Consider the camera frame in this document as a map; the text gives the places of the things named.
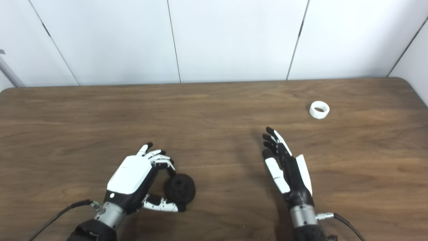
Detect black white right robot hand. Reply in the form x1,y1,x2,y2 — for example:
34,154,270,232
262,127,315,208

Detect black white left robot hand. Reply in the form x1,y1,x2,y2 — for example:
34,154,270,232
106,142,186,215

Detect round black part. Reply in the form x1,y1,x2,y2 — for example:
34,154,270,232
163,174,196,205

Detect white ring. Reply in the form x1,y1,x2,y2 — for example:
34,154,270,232
309,101,330,119

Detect grey metal pole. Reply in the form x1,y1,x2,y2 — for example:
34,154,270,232
0,50,26,88

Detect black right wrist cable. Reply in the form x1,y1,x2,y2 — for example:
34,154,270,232
316,212,367,241

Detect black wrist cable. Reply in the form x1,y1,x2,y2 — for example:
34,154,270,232
28,199,101,241
316,212,367,241

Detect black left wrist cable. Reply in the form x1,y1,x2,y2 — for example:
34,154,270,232
28,199,101,241

